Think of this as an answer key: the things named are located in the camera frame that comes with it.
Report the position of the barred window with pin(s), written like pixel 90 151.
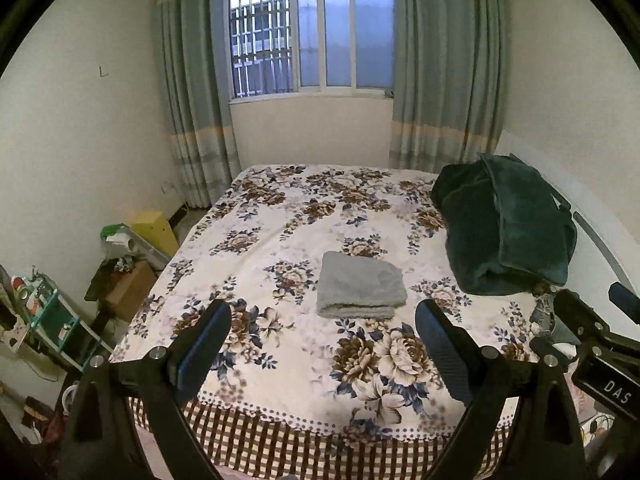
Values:
pixel 340 35

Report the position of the dark green plush blanket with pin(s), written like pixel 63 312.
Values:
pixel 500 240

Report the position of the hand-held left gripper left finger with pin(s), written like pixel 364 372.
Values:
pixel 200 350

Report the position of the cardboard box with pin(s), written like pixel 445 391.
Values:
pixel 130 290

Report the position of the small white cloth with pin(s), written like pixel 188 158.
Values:
pixel 564 348

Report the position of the dark cloth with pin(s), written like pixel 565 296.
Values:
pixel 100 280

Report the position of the white headboard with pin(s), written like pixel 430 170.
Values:
pixel 612 240

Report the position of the teal storage shelf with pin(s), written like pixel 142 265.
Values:
pixel 55 317

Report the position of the floral bedspread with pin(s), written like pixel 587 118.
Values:
pixel 300 220

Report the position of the pink striped bed sheet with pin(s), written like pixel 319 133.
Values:
pixel 150 452

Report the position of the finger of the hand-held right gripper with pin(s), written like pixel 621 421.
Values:
pixel 627 302
pixel 582 312

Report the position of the yellow box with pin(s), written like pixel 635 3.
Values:
pixel 155 230

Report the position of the green and white bag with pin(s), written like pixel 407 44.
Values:
pixel 115 240

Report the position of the grey metal bar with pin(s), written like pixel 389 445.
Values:
pixel 150 252

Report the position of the grey towel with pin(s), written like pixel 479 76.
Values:
pixel 360 285

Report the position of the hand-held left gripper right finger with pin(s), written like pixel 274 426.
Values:
pixel 442 355

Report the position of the grey-green striped curtain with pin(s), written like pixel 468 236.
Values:
pixel 440 85
pixel 200 110

